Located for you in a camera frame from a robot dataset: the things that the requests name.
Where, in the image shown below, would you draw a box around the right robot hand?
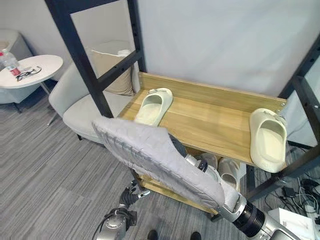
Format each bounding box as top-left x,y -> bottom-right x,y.
169,136 -> 201,171

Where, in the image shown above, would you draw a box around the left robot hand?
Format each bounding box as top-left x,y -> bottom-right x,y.
117,181 -> 151,209

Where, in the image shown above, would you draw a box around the grey quilted slipper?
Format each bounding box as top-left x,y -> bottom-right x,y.
91,117 -> 226,210

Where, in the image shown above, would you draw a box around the wooden shoe rack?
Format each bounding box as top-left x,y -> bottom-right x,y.
117,71 -> 288,222

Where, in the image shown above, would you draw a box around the cream rubber slipper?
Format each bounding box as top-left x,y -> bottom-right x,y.
217,157 -> 241,192
249,107 -> 288,173
198,152 -> 219,174
134,87 -> 174,127

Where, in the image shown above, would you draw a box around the beige cushion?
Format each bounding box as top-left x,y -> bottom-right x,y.
91,49 -> 136,97

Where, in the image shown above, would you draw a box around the light grey armchair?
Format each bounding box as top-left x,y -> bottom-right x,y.
48,39 -> 141,148

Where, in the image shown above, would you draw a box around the black power adapter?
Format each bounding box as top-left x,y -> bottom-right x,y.
282,186 -> 296,199

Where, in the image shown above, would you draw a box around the white cardboard box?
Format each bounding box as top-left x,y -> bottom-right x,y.
268,207 -> 316,240

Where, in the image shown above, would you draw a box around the round white side table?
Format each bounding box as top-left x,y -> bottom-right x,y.
0,54 -> 64,126

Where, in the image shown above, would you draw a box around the black glasses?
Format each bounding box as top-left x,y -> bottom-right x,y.
16,65 -> 42,82

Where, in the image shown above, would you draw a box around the red-label water bottle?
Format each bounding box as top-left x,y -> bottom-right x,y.
0,48 -> 21,77

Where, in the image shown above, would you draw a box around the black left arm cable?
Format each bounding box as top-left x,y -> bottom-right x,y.
92,209 -> 120,240

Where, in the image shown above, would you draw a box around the black metal bed frame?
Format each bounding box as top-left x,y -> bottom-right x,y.
44,0 -> 320,202

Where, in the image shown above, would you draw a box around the white floor cable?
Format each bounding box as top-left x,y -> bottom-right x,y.
296,178 -> 315,213

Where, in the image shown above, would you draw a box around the black floor cable bundle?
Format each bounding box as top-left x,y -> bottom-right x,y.
262,174 -> 320,216

